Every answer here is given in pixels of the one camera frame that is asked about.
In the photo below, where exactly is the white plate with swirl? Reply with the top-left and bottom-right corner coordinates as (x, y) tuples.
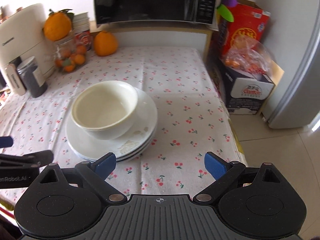
(65, 87), (158, 159)

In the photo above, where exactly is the large cream bowl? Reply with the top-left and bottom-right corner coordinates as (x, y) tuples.
(71, 80), (139, 140)

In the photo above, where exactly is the cherry print tablecloth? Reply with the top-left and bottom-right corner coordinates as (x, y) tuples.
(1, 47), (245, 196)

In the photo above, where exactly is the jar of dark contents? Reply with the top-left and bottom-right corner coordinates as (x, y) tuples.
(17, 56), (48, 98)

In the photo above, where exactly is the white black carton box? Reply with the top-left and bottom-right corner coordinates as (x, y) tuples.
(212, 59), (284, 115)

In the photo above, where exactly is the cream Changhong air fryer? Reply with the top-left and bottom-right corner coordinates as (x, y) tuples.
(0, 3), (57, 96)

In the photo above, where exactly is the glass jar of tangerines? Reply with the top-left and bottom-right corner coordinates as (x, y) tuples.
(54, 31), (87, 74)

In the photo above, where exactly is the plastic bag of fruit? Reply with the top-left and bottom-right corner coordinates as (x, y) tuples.
(222, 35), (272, 74)

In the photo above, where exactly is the large orange on jar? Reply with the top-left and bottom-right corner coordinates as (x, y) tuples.
(42, 9), (74, 42)

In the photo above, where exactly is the large orange on table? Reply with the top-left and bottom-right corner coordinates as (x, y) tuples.
(93, 31), (118, 56)

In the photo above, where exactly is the stack of paper cups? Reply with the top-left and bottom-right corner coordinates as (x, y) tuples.
(73, 12), (92, 51)

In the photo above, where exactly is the wooden microwave stand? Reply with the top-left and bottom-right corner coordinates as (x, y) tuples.
(89, 21), (213, 61)

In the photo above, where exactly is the red cardboard box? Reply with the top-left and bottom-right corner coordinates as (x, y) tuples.
(218, 0), (271, 56)

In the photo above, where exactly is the grey refrigerator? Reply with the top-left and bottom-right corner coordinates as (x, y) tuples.
(256, 0), (319, 129)

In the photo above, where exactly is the purple green plush toy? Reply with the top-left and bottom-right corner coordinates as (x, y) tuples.
(216, 0), (238, 22)

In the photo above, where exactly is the black microwave oven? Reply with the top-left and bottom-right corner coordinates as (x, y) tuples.
(94, 0), (216, 24)

